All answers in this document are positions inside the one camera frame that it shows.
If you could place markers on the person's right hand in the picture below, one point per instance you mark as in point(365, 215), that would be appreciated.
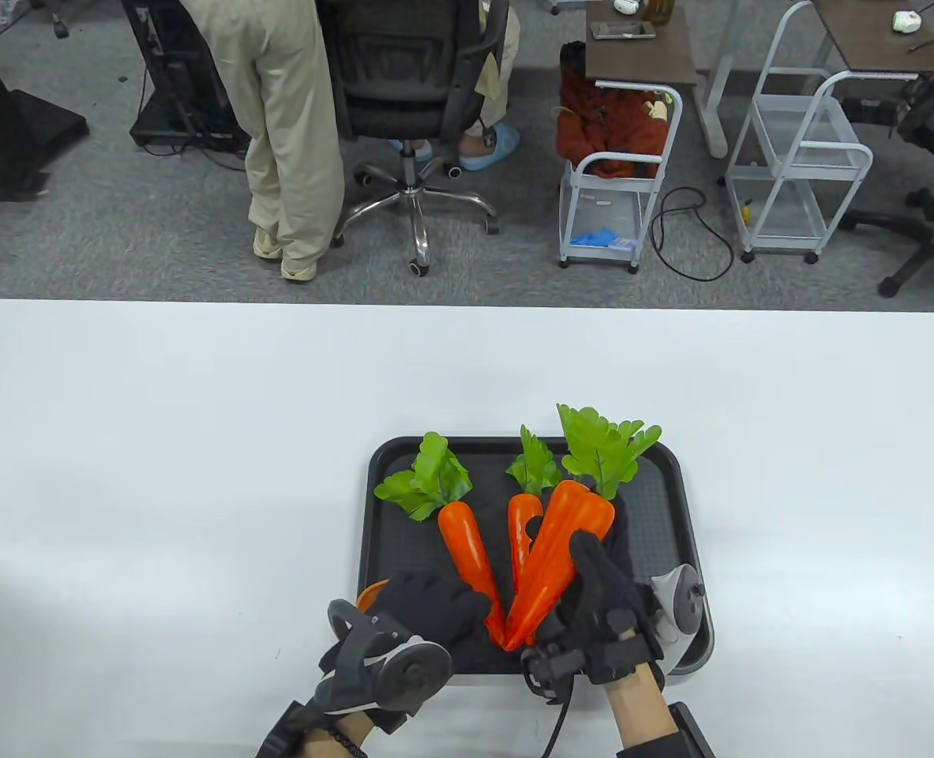
point(601, 608)

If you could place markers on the person's left hand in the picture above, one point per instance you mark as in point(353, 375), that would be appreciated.
point(435, 604)

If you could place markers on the red brown bag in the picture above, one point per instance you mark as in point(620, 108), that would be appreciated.
point(601, 118)

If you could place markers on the small white object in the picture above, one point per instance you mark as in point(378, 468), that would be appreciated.
point(627, 5)

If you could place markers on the grey left hand controller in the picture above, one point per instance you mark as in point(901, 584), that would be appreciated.
point(415, 671)

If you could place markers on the grey right hand controller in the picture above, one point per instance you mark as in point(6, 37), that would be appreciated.
point(680, 608)

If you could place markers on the black floor stand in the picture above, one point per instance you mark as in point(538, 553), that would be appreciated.
point(9, 126)

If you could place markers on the black right wrist box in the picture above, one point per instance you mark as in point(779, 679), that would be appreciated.
point(694, 730)

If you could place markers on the person's left forearm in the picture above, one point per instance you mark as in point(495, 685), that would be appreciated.
point(354, 722)

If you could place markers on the small orange bowl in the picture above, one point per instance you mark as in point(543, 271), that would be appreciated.
point(372, 596)

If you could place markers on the brown side table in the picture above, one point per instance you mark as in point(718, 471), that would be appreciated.
point(640, 59)

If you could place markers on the black mesh office chair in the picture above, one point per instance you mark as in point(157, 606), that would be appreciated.
point(403, 71)

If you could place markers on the brown desk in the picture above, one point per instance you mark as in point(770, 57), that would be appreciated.
point(869, 39)

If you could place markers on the black monitor cart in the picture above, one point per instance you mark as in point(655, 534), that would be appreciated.
point(170, 79)

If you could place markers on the white computer mouse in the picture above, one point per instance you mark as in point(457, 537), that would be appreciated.
point(906, 21)

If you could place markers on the smartphone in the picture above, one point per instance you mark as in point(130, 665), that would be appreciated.
point(623, 31)

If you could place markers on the brown bottle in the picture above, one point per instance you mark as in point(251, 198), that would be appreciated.
point(661, 9)

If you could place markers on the blue gloves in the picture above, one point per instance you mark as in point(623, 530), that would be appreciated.
point(593, 238)

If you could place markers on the black left wrist mount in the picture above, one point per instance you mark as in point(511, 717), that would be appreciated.
point(285, 734)

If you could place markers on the grey hand controller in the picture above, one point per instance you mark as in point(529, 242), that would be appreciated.
point(415, 671)
point(680, 608)

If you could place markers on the black plastic tray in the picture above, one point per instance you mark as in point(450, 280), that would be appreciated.
point(656, 513)

